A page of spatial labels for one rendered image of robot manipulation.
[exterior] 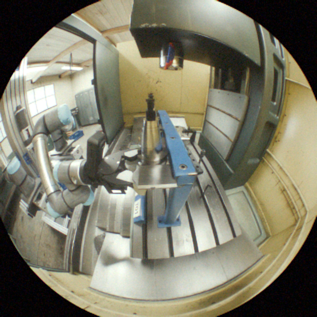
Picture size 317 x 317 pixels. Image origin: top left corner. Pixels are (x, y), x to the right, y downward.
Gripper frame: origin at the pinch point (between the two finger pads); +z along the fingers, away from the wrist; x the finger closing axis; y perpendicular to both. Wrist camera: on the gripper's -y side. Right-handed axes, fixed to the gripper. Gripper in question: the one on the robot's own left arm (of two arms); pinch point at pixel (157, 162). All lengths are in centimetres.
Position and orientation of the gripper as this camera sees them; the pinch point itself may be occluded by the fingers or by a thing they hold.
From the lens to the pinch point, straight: 22.5
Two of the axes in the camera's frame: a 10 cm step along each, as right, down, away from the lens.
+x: 0.6, 6.3, -7.7
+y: 0.4, 7.7, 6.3
